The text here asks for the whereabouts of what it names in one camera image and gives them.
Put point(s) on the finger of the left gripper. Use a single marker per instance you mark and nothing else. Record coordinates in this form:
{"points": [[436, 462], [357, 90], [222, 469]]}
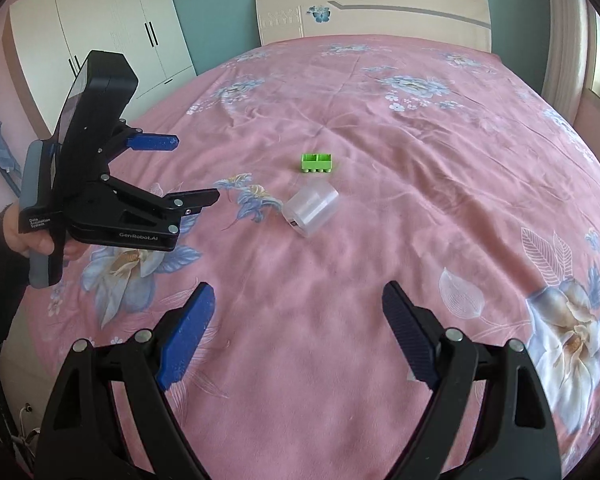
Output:
{"points": [[153, 142], [193, 201]]}

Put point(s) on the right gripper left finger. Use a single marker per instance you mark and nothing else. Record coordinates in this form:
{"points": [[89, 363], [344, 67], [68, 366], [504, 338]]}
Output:
{"points": [[81, 434]]}

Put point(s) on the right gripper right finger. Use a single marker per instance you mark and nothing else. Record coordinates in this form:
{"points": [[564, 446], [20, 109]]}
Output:
{"points": [[515, 435]]}

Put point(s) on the person left hand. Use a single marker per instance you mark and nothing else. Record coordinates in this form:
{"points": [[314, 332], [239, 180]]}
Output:
{"points": [[40, 241]]}

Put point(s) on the translucent plastic cup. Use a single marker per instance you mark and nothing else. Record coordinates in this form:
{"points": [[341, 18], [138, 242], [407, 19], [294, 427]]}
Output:
{"points": [[311, 207]]}

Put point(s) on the white wardrobe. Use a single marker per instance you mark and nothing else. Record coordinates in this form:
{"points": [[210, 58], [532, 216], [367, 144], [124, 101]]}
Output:
{"points": [[47, 43]]}

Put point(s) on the light green toy brick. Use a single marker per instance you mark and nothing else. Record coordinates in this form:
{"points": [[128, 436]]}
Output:
{"points": [[316, 162]]}

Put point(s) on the pink floral bed sheet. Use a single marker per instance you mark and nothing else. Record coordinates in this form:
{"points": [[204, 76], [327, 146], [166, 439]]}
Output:
{"points": [[455, 179]]}

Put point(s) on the beige wooden headboard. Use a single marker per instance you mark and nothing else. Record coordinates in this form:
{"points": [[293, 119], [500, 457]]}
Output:
{"points": [[464, 23]]}

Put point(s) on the white curtain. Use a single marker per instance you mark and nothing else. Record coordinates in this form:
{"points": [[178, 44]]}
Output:
{"points": [[567, 55]]}

